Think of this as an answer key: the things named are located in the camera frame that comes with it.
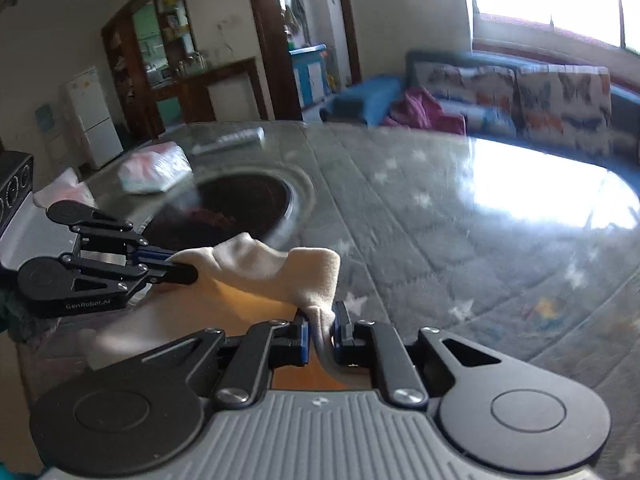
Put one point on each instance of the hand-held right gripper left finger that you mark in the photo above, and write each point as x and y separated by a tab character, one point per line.
302	342

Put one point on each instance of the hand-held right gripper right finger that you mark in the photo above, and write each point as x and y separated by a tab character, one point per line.
337	340

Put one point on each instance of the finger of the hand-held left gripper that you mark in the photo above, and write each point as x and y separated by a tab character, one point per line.
175	273
125	237

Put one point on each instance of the cream shirt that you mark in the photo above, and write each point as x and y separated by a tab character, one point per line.
260	265

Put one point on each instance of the white tissue pack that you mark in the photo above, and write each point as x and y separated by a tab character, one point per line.
155	167

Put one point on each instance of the pink white soft pack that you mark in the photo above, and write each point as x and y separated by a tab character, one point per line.
62	187

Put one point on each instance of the round black cooktop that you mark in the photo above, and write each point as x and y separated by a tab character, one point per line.
240	200

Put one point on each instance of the black appliance with knobs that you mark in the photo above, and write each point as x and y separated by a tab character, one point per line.
15	185

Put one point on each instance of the white refrigerator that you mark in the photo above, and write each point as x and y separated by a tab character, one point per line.
92	120

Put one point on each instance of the grey remote control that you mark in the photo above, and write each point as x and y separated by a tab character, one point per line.
230	139

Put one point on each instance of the dark wooden shelf cabinet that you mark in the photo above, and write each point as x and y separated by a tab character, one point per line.
125	70

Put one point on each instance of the blue cabinet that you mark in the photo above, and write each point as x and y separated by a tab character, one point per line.
310	75

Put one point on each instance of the blue sofa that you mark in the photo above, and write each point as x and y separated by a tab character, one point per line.
365	97

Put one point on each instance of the pink cloth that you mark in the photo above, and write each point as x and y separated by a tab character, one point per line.
425	110

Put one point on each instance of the long butterfly print cushion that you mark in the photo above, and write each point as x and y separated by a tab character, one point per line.
470	90

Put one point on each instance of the large butterfly print cushion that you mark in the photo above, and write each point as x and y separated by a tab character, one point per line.
565	105

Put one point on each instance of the dark wooden door frame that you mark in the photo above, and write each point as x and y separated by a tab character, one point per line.
270	35

